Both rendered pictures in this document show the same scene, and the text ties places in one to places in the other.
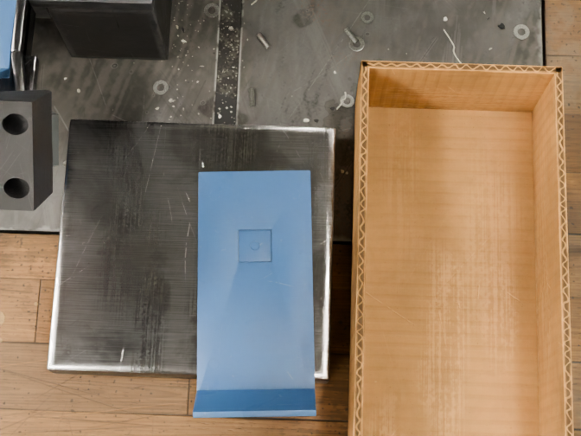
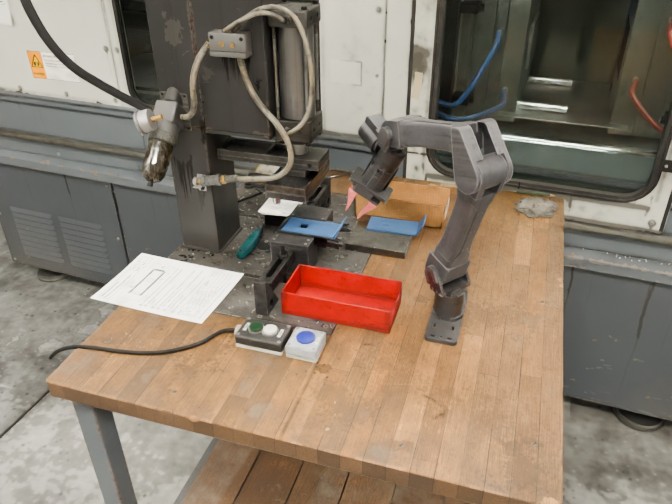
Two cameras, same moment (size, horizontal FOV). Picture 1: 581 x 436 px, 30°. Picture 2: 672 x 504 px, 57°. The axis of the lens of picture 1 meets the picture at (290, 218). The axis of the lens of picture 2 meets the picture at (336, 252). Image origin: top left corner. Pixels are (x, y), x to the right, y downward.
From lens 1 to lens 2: 151 cm
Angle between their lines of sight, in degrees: 55
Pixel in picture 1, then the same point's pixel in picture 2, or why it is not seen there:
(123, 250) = (380, 240)
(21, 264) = (376, 260)
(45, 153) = not seen: hidden behind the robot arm
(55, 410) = (413, 259)
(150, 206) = (371, 236)
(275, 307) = (400, 223)
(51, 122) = not seen: hidden behind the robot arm
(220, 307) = (398, 229)
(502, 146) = not seen: hidden behind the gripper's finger
